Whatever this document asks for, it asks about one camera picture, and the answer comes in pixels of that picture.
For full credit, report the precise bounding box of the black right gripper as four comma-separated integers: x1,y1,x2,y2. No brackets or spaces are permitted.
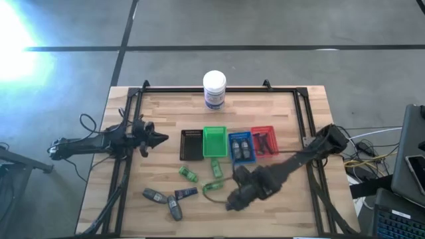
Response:
225,165,282,212

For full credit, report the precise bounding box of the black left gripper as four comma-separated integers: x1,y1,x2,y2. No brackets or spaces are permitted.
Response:
131,114,169,158

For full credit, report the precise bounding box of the dark blue travel tube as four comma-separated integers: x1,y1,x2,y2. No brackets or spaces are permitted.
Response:
174,187,199,201

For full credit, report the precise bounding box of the blue plastic basket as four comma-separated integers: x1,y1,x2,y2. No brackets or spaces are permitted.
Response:
227,131,257,165

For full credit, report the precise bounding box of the black plastic basket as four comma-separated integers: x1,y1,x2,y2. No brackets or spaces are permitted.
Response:
179,129,205,162

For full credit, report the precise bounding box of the green plastic basket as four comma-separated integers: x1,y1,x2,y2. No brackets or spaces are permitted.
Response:
202,125,229,158

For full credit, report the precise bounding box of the red plastic basket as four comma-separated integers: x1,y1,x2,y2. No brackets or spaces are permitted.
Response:
250,125,280,157

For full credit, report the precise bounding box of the white wipes canister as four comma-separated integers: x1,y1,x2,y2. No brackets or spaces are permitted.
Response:
202,70,228,111

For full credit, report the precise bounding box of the black power adapter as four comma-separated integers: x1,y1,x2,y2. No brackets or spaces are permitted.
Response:
355,141,376,157

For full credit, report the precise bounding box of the grey metal stand leg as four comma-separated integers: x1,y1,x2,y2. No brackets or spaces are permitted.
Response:
0,142,54,175

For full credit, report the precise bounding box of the black backlit keyboard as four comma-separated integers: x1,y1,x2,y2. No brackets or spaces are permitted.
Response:
371,187,425,239

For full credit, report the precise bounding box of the grey laptop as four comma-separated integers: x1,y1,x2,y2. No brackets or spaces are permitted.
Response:
390,104,425,208

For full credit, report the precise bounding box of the black smartphone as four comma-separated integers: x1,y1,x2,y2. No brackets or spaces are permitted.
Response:
404,155,425,197

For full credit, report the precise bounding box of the black aluminium rig frame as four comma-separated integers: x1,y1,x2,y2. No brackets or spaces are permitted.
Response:
75,79,359,238

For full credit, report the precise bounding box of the black camera cable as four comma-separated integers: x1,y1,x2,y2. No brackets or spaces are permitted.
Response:
78,114,133,135

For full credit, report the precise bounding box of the black cable conduit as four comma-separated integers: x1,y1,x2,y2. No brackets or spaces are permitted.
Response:
307,172,358,236
79,165,132,237

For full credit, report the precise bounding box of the yellow cable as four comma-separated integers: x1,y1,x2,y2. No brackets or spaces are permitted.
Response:
343,152,399,169

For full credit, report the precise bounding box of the black flat strap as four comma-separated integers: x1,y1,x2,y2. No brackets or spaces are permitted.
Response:
348,174,394,200

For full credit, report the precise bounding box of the white cable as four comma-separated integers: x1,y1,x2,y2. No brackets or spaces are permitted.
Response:
348,125,404,140

